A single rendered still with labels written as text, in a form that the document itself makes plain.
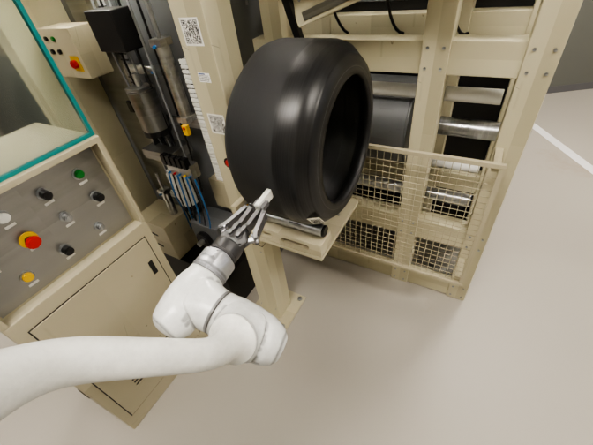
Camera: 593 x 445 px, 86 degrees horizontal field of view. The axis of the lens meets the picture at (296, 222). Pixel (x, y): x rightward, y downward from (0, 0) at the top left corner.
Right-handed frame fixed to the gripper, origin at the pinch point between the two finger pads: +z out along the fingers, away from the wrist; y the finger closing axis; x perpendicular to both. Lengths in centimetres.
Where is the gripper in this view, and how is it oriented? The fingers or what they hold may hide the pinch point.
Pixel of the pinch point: (264, 200)
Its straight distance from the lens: 90.8
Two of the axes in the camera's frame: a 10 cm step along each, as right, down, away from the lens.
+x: 1.7, 6.5, 7.4
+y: -8.7, -2.5, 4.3
